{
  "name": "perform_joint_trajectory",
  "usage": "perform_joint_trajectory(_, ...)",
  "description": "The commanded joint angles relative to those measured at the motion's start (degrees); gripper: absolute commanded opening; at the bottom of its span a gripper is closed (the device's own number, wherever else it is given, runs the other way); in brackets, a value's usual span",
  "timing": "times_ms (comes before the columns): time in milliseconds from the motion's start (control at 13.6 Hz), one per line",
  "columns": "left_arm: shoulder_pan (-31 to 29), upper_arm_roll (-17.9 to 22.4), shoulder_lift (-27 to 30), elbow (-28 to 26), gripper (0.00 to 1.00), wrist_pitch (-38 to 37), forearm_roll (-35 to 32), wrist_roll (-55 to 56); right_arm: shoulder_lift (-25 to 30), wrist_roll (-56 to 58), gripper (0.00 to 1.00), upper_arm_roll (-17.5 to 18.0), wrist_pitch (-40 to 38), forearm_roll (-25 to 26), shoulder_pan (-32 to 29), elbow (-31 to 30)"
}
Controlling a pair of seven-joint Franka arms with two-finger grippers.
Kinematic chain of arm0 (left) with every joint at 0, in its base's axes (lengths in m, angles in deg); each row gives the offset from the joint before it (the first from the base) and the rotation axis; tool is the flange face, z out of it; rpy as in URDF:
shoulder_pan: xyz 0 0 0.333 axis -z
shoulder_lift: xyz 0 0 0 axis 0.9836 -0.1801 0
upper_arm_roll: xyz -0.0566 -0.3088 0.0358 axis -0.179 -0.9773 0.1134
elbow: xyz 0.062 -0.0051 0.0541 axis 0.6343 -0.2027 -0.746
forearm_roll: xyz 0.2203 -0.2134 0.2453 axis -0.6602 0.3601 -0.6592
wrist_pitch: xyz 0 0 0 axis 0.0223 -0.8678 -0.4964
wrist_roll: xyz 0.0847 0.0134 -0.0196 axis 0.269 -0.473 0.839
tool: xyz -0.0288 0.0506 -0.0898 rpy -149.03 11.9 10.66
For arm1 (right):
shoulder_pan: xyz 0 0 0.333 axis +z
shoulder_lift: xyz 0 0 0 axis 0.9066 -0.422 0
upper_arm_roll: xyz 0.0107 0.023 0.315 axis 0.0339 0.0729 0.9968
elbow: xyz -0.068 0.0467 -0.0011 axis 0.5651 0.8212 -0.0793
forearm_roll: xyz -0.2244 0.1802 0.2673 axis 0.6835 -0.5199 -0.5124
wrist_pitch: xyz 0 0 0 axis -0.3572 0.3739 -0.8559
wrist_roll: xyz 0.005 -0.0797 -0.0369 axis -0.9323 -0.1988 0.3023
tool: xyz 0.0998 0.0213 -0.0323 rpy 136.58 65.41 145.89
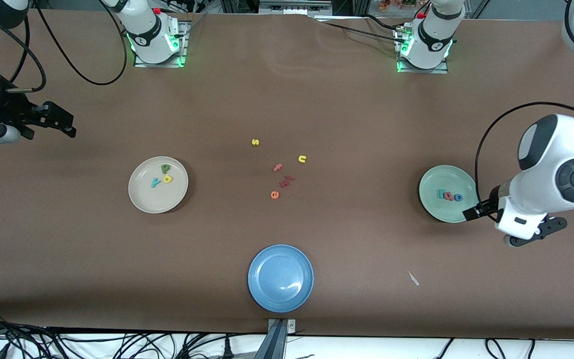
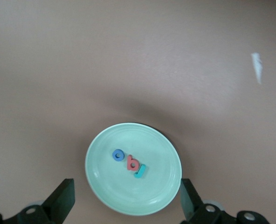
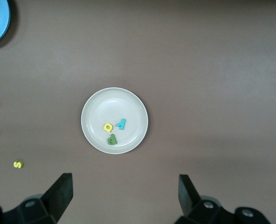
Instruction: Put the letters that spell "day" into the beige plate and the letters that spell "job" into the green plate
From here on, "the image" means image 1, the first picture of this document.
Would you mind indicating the orange background clutter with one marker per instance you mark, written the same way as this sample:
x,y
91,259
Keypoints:
x,y
396,4

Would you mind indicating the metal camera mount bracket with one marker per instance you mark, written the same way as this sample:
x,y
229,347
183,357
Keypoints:
x,y
278,344

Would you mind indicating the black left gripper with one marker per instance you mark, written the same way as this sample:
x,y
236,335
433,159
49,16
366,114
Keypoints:
x,y
486,207

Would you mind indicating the brown paper table cover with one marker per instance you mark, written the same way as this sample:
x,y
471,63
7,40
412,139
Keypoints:
x,y
117,259

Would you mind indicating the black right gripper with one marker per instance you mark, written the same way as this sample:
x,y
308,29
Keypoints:
x,y
9,110

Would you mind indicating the teal letter y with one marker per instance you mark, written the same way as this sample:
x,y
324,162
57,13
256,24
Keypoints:
x,y
155,182

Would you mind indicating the green plate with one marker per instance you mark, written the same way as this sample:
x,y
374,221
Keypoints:
x,y
441,179

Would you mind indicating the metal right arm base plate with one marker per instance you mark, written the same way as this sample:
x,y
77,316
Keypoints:
x,y
160,65

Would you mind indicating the beige brown plate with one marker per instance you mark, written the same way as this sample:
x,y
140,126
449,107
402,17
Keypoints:
x,y
150,197

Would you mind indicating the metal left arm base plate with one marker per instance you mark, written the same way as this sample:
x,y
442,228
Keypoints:
x,y
424,71

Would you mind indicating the grey metal box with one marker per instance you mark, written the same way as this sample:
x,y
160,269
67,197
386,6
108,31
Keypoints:
x,y
294,7

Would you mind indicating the blue plate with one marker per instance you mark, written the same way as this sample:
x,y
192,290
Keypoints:
x,y
280,278

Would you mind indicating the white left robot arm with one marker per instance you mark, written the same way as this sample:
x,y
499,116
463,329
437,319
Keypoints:
x,y
551,149

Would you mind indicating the white paper scrap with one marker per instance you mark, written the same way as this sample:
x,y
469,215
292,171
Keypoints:
x,y
413,278

